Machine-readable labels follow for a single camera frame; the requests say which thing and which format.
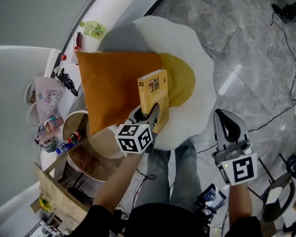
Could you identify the pink cartoon tote bag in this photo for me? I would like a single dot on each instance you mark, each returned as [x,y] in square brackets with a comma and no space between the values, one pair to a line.
[48,95]

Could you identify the person's black shirt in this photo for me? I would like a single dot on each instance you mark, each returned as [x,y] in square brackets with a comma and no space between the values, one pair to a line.
[162,221]

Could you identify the blue-cap water bottle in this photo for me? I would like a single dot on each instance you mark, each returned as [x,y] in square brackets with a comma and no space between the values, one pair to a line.
[64,147]

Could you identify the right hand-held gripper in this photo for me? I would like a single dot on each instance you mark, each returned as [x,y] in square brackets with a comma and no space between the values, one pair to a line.
[244,169]

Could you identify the white egg-shaped seat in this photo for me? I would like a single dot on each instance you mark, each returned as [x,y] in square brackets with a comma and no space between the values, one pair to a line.
[177,41]

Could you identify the person's grey jeans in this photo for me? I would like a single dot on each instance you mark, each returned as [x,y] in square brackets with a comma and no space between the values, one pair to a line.
[185,169]

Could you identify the white red-cap bottle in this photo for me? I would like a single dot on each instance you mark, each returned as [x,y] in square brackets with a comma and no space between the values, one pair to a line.
[70,59]

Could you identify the green snack packet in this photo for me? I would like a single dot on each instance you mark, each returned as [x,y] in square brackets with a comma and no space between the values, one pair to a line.
[93,29]

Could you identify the person's left forearm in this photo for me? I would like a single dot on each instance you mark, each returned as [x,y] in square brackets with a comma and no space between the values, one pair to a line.
[118,181]

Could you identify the yellow book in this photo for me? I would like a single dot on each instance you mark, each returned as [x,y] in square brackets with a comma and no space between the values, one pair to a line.
[158,90]

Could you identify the orange cushion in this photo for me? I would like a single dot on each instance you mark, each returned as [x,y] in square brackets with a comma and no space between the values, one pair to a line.
[108,83]

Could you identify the person's right forearm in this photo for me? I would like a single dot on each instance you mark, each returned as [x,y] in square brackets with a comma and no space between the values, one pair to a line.
[239,199]

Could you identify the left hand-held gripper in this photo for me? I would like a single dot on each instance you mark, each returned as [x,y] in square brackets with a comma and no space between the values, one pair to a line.
[134,138]

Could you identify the light wooden table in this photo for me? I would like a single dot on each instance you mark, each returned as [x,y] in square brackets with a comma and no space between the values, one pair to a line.
[61,194]

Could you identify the round glass coffee table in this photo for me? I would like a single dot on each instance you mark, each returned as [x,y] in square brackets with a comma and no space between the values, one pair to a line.
[96,167]

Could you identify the sunflower bouquet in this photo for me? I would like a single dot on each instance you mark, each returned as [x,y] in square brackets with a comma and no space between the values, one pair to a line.
[46,203]

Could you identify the small black monitor screen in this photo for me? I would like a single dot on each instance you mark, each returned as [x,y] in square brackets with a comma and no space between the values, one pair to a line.
[210,197]

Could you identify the black tripod mount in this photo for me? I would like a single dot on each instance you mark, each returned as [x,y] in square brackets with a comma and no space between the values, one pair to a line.
[67,83]

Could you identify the peach lidded cup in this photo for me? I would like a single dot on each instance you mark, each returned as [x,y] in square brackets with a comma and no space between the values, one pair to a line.
[54,124]

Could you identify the dark round chair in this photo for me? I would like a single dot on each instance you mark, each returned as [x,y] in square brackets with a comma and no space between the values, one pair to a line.
[278,206]

